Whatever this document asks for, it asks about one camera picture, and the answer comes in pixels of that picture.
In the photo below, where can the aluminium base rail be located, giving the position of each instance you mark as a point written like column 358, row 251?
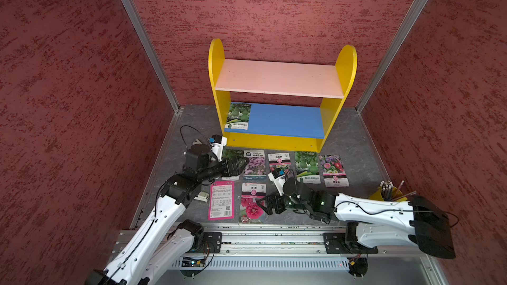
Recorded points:
column 343, row 240

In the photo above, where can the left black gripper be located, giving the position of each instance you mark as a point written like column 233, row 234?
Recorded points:
column 236, row 171

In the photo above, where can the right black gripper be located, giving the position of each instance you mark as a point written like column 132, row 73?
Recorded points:
column 269, row 200

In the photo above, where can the red dahlia seed bag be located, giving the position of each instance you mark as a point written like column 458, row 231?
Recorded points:
column 249, row 212

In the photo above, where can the pink back-side seed bag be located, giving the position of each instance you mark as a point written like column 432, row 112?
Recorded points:
column 221, row 203

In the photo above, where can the right corner aluminium post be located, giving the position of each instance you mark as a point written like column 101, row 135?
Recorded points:
column 402, row 33

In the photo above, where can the purple flower seed bag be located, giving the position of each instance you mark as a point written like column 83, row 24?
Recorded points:
column 255, row 170

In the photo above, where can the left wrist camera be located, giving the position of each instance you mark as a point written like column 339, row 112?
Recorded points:
column 218, row 144

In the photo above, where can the corner aluminium post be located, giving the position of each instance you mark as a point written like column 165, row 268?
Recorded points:
column 402, row 33
column 139, row 27

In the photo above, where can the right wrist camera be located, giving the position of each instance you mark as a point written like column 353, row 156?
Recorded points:
column 277, row 177

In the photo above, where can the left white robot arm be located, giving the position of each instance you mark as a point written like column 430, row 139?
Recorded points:
column 153, row 249

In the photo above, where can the green gourd bag shelf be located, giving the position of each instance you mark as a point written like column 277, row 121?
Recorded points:
column 238, row 116

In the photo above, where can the pink zinnia seed bag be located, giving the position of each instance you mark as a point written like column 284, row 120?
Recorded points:
column 283, row 161

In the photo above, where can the yellow wooden shelf unit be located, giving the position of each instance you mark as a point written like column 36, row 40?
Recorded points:
column 280, row 127

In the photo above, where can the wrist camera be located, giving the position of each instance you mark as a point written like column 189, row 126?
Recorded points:
column 277, row 177
column 218, row 144

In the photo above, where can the large green gourd seed bag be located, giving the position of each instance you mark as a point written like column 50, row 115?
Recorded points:
column 229, row 153

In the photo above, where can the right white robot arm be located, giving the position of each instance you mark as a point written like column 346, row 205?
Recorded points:
column 426, row 225

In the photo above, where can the left corner aluminium post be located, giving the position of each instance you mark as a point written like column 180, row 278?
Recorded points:
column 139, row 27

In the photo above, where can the yellow pencil cup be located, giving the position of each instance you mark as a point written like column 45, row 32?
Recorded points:
column 391, row 192

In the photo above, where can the mixed flower seed bag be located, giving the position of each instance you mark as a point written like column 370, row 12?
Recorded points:
column 333, row 172

